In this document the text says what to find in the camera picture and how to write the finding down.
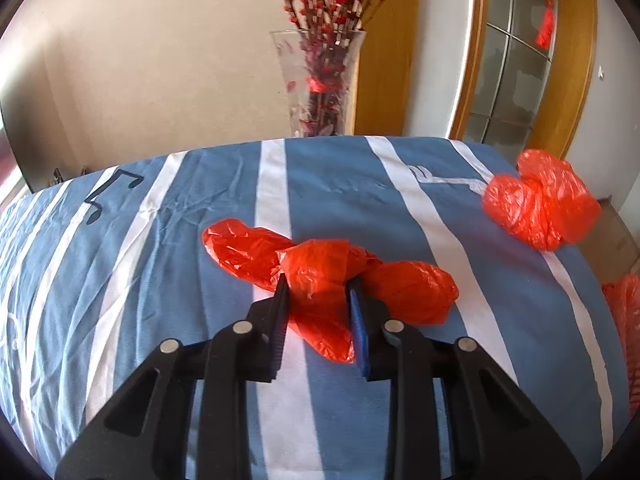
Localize red plastic bag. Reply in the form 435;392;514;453
201;217;460;365
481;149;602;253
601;274;640;411

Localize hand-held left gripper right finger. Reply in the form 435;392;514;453
346;279;583;480

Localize glass vase red berry branches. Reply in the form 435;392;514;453
262;0;426;136

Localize red tassel knot ornament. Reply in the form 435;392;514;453
536;0;558;48

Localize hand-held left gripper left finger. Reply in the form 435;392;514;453
54;274;292;480

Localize blue white striped bedsheet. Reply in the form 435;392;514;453
0;135;631;480

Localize frosted glass door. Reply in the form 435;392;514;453
460;0;558;148

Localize wooden door frame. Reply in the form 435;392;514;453
352;0;598;161

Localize tall glass vase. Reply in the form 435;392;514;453
270;29;367;138

